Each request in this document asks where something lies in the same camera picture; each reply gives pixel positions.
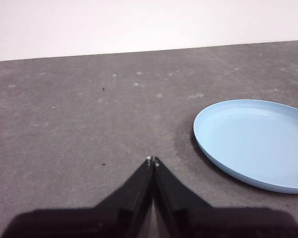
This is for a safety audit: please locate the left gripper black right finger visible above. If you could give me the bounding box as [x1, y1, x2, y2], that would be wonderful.
[153, 156, 214, 238]

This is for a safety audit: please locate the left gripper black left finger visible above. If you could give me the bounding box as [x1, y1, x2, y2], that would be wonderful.
[94, 156, 155, 238]

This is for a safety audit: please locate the light blue round plate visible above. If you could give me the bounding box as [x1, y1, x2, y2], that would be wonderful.
[193, 99, 298, 194]

